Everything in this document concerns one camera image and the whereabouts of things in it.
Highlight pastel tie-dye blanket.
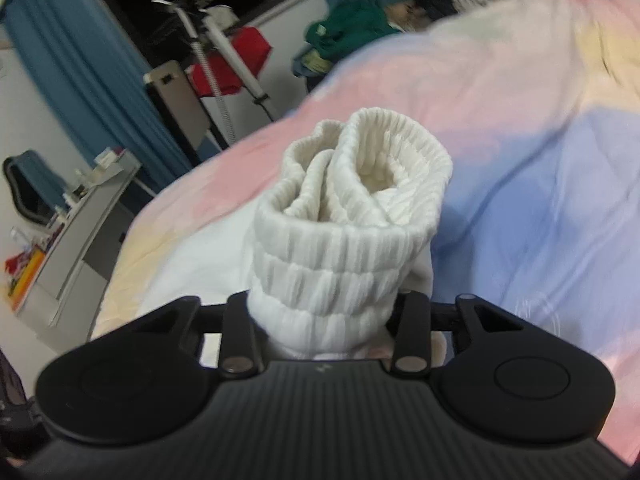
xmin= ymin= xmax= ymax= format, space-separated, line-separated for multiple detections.
xmin=90 ymin=0 xmax=640 ymax=466

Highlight white pants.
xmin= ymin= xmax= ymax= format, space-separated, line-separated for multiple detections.
xmin=142 ymin=107 xmax=453 ymax=368

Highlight green garment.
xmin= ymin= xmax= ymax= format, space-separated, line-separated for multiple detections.
xmin=305 ymin=0 xmax=401 ymax=61

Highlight white dressing table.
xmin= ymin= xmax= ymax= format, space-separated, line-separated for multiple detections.
xmin=15 ymin=149 xmax=143 ymax=328

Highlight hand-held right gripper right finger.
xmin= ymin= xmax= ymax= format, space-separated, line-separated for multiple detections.
xmin=389 ymin=290 xmax=551 ymax=375

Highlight tan plush toy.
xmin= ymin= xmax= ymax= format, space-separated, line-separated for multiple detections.
xmin=387 ymin=2 xmax=416 ymax=31

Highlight yellowish cloth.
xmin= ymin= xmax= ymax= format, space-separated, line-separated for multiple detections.
xmin=300 ymin=52 xmax=331 ymax=76

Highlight blue curtain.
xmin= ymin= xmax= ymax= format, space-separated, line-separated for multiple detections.
xmin=0 ymin=0 xmax=196 ymax=171

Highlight wavy-edged mirror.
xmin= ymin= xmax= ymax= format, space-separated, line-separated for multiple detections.
xmin=2 ymin=150 xmax=66 ymax=226

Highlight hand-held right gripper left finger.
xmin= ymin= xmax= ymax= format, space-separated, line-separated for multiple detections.
xmin=115 ymin=291 xmax=262 ymax=377

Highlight red cloth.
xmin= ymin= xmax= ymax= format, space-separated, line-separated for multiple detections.
xmin=192 ymin=27 xmax=273 ymax=97

